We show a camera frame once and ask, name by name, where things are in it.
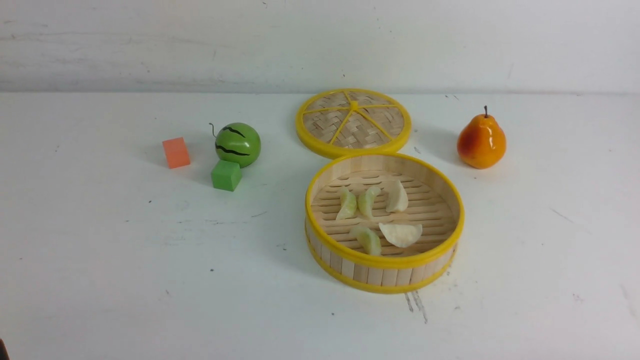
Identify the pale green dumpling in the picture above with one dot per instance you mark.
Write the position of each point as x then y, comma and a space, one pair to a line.
368, 239
348, 204
366, 202

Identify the white dumpling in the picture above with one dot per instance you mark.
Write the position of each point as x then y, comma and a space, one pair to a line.
401, 235
397, 200

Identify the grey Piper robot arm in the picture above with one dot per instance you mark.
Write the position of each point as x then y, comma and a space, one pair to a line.
4, 355

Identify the woven bamboo steamer lid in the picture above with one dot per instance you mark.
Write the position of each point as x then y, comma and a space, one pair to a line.
352, 121

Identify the bamboo steamer tray yellow rim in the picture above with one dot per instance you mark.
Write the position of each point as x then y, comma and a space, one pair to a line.
433, 201

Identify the green toy watermelon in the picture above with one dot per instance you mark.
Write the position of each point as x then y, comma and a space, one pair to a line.
238, 143

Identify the green foam cube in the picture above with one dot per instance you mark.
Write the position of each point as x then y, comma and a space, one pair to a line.
226, 175

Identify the orange foam cube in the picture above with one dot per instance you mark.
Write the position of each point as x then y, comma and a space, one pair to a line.
176, 153

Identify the orange toy pear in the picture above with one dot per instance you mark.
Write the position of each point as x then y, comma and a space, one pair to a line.
482, 143

